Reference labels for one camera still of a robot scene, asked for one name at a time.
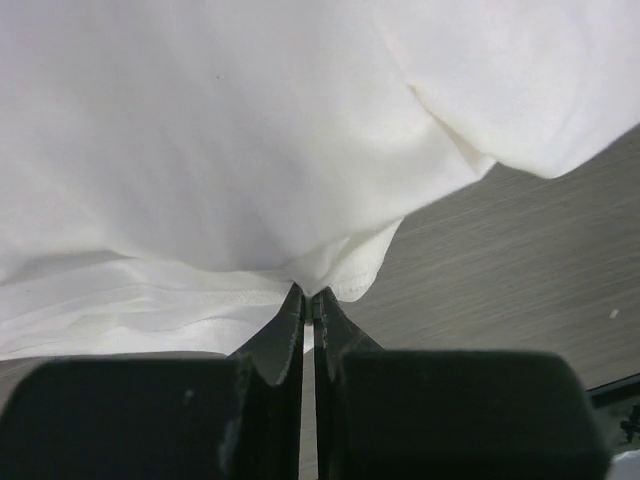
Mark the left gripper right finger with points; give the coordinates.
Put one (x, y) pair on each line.
(446, 414)

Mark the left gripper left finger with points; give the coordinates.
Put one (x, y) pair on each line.
(236, 417)

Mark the white t shirt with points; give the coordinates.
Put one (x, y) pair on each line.
(170, 168)

